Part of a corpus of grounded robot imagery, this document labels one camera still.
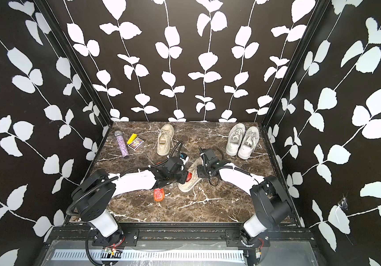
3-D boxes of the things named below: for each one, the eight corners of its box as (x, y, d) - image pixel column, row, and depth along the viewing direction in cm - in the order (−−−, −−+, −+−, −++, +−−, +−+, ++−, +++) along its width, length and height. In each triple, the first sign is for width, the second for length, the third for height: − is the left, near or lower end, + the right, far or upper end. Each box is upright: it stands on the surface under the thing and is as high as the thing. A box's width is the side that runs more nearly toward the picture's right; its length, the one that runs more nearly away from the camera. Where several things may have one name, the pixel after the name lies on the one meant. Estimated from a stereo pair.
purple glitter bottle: (123, 160, 103) (121, 157, 100) (115, 135, 116) (113, 131, 113) (131, 157, 104) (129, 153, 101) (122, 133, 117) (120, 129, 114)
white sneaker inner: (222, 153, 105) (224, 144, 98) (232, 126, 120) (235, 117, 113) (235, 157, 102) (238, 149, 96) (244, 129, 118) (247, 121, 111)
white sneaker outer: (235, 156, 105) (239, 147, 97) (244, 134, 118) (248, 123, 110) (250, 162, 103) (255, 153, 94) (257, 138, 115) (262, 128, 107)
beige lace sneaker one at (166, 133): (155, 155, 105) (153, 148, 99) (164, 128, 120) (163, 121, 114) (167, 156, 104) (165, 149, 98) (174, 129, 119) (173, 122, 113)
